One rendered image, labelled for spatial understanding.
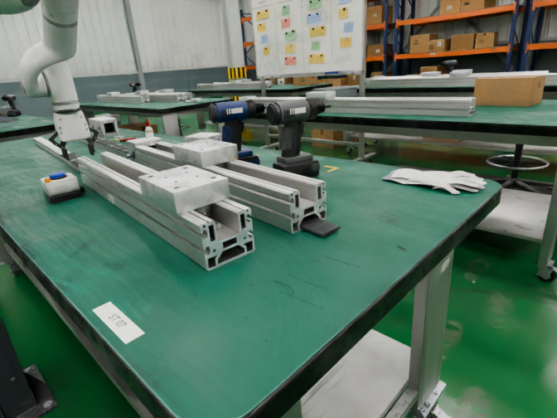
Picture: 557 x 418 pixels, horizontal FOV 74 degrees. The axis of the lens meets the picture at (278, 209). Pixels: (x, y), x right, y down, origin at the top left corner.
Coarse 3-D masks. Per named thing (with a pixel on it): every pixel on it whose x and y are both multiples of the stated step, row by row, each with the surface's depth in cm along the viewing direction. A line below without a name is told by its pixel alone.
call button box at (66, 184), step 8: (64, 176) 104; (72, 176) 105; (48, 184) 100; (56, 184) 101; (64, 184) 102; (72, 184) 103; (48, 192) 100; (56, 192) 101; (64, 192) 103; (72, 192) 104; (80, 192) 105; (48, 200) 103; (56, 200) 102; (64, 200) 103
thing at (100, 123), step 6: (96, 120) 207; (102, 120) 205; (108, 120) 207; (114, 120) 209; (96, 126) 210; (102, 126) 205; (108, 126) 209; (114, 126) 210; (102, 132) 206; (108, 132) 212; (114, 132) 212
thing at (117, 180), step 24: (96, 168) 101; (120, 168) 108; (144, 168) 96; (120, 192) 89; (144, 216) 79; (168, 216) 69; (192, 216) 62; (216, 216) 69; (240, 216) 65; (168, 240) 72; (192, 240) 63; (216, 240) 61; (240, 240) 65; (216, 264) 63
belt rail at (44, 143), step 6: (36, 138) 204; (42, 138) 203; (36, 144) 201; (42, 144) 184; (48, 144) 180; (48, 150) 175; (54, 150) 163; (60, 150) 162; (60, 156) 156; (66, 162) 148; (78, 168) 136
